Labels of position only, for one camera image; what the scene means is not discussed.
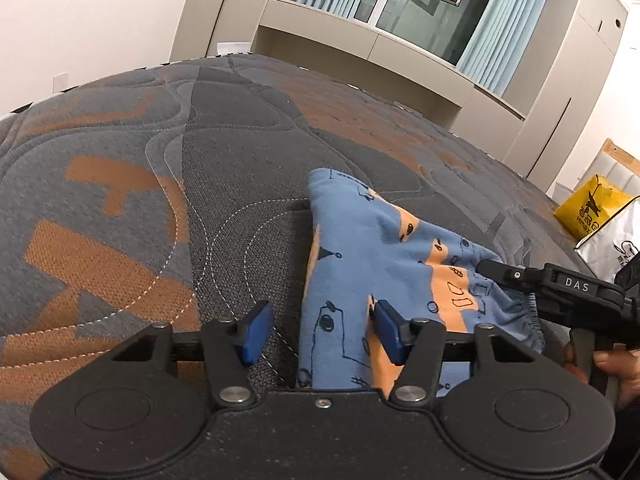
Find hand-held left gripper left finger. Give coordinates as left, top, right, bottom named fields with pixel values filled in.
left=107, top=301, right=275, bottom=409

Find grey and orange quilted mattress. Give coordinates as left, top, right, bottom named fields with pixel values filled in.
left=0, top=52, right=623, bottom=480

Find person's right hand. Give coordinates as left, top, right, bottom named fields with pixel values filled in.
left=564, top=342, right=640, bottom=411

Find beige narrow wall panel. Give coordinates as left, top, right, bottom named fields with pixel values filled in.
left=169, top=0, right=275, bottom=63

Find beige tall wardrobe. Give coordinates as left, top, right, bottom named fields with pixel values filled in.
left=501, top=0, right=629, bottom=196

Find blue pants with orange print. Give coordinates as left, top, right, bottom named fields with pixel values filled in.
left=295, top=167, right=547, bottom=400

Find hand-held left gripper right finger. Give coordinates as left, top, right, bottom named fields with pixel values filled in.
left=370, top=299, right=538, bottom=409

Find yellow plastic bag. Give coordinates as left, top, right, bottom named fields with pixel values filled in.
left=554, top=174, right=632, bottom=242

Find white plastic bag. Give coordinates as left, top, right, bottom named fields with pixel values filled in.
left=575, top=209, right=640, bottom=285

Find white padded board wooden frame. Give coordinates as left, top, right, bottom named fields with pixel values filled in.
left=581, top=137, right=640, bottom=197

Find beige window bench cabinet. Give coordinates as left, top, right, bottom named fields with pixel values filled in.
left=250, top=0, right=527, bottom=137

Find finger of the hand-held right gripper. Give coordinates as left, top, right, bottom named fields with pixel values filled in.
left=475, top=258, right=547, bottom=292

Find white box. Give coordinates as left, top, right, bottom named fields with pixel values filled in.
left=549, top=182, right=577, bottom=208

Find window with dark glass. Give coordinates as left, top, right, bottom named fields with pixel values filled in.
left=340, top=0, right=507, bottom=67

